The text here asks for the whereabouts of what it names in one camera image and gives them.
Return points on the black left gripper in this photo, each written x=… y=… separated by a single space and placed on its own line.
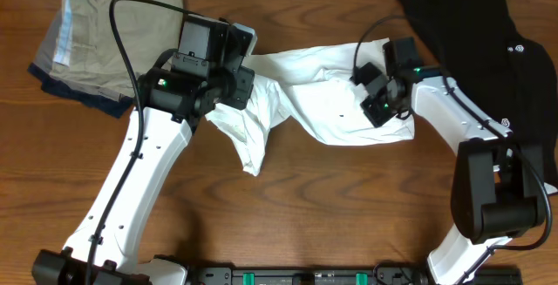
x=246 y=81

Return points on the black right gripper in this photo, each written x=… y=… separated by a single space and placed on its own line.
x=377 y=117

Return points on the white printed t-shirt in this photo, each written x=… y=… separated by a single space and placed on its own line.
x=312 y=86

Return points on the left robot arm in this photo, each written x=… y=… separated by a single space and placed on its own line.
x=183 y=85

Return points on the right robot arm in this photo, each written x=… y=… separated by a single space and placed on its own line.
x=499 y=199

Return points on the black t-shirt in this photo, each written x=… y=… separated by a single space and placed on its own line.
x=509 y=77

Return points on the folded khaki trousers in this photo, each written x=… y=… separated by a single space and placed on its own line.
x=80 y=51

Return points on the folded navy garment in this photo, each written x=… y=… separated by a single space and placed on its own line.
x=59 y=89

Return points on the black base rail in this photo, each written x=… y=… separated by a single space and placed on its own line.
x=380 y=275

